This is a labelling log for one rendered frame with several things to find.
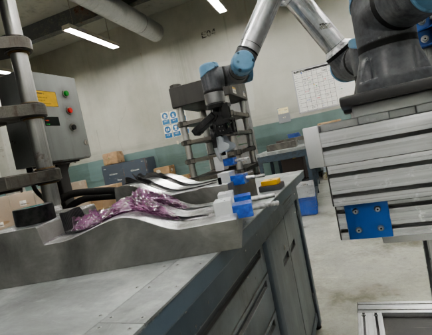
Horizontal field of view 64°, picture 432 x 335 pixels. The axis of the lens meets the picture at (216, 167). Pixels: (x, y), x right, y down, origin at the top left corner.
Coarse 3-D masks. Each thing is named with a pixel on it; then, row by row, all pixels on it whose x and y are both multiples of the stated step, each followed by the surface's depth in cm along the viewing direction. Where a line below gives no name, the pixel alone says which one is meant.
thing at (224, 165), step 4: (224, 156) 131; (216, 160) 129; (224, 160) 129; (228, 160) 128; (232, 160) 127; (236, 160) 129; (240, 160) 128; (244, 160) 128; (216, 164) 130; (220, 164) 129; (224, 164) 129; (228, 164) 128; (232, 164) 128; (216, 168) 130; (220, 168) 129; (224, 168) 129; (228, 168) 133
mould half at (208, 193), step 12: (156, 180) 115; (180, 180) 122; (192, 180) 125; (252, 180) 114; (120, 192) 106; (156, 192) 103; (168, 192) 105; (180, 192) 101; (192, 192) 97; (204, 192) 96; (216, 192) 94; (240, 192) 101; (252, 192) 112
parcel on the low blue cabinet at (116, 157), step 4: (112, 152) 807; (116, 152) 806; (120, 152) 821; (104, 156) 814; (108, 156) 810; (112, 156) 807; (116, 156) 805; (120, 156) 817; (104, 160) 815; (108, 160) 811; (112, 160) 808; (116, 160) 806; (120, 160) 816; (124, 160) 832; (104, 164) 817; (108, 164) 815
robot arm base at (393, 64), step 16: (416, 32) 69; (368, 48) 71; (384, 48) 68; (400, 48) 67; (416, 48) 68; (368, 64) 71; (384, 64) 68; (400, 64) 67; (416, 64) 67; (368, 80) 70; (384, 80) 68; (400, 80) 67
